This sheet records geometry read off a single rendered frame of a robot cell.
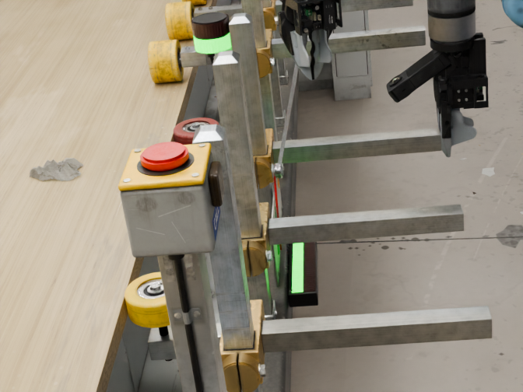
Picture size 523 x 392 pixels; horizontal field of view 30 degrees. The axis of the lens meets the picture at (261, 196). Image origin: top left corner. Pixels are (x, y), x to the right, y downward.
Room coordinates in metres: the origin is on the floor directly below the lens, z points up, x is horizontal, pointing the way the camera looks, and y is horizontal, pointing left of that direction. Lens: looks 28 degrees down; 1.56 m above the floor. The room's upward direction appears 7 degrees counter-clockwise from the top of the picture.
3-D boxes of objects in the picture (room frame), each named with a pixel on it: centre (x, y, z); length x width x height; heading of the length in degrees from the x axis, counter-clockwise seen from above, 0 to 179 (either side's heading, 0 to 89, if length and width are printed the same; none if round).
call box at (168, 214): (0.73, 0.08, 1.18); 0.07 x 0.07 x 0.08; 84
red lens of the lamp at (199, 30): (1.49, 0.05, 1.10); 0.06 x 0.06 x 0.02
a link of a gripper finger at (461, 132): (1.48, -0.34, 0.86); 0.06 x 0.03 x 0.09; 84
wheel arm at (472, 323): (1.02, -0.05, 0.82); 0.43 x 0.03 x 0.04; 84
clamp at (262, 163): (1.51, 0.00, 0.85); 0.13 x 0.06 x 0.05; 174
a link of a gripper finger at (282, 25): (1.51, -0.09, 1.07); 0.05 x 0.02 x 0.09; 105
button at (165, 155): (0.73, 0.08, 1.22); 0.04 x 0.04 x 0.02
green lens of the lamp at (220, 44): (1.49, 0.05, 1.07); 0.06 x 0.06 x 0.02
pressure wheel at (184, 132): (1.54, 0.10, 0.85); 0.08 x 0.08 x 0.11
